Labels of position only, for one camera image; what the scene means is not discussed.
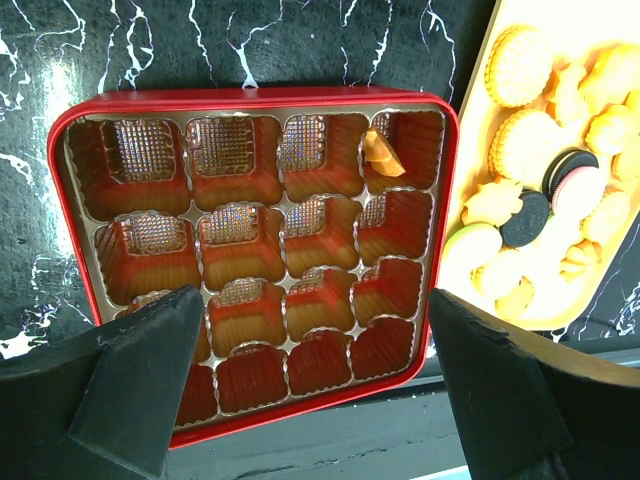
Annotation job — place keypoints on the red cookie box with tray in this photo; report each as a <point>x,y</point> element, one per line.
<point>314,270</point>

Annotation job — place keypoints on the black oreo cookie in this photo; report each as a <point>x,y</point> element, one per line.
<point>526,225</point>

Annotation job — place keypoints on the pink macaron cookie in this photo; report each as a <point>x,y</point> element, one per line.
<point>574,183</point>

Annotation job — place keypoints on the green macaron cookie left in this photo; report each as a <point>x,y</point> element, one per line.
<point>471,247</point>

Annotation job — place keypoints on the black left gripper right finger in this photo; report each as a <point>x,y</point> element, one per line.
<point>528,408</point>

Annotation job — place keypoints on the orange fish cookie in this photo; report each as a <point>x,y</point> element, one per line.
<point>380,154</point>

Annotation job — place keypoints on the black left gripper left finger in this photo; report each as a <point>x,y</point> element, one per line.
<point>103,404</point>

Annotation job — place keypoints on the yellow plastic tray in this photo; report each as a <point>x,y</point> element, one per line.
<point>551,76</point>

